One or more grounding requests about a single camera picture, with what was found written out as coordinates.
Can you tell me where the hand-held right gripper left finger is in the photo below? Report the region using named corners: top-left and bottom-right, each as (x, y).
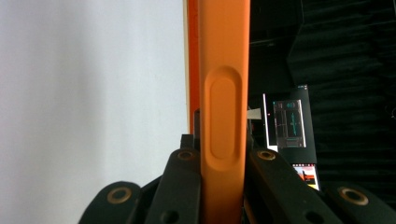
top-left (146, 107), bottom-right (202, 224)

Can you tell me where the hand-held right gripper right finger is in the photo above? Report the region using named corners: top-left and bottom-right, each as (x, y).
top-left (245, 122), bottom-right (344, 224)

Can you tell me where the orange phone case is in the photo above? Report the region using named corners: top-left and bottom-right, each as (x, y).
top-left (187, 0), bottom-right (251, 224)

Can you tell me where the small screen with orange picture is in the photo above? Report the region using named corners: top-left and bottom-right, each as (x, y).
top-left (292, 162), bottom-right (321, 191)

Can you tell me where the computer monitor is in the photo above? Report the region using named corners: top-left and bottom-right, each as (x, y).
top-left (262, 88), bottom-right (318, 165)

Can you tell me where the small white paper tag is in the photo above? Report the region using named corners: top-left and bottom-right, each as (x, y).
top-left (247, 107), bottom-right (262, 120)

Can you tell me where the black curtain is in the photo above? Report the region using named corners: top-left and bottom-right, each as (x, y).
top-left (248, 0), bottom-right (396, 208)

